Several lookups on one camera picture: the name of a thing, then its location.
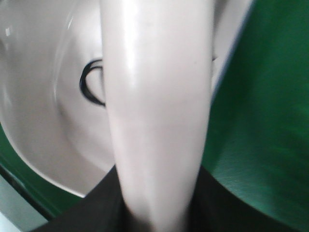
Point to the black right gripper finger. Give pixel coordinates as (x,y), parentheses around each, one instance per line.
(213,209)

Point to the pink hand brush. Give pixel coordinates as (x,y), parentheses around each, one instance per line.
(157,58)

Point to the pink plastic dustpan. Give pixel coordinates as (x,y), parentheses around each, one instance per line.
(52,98)

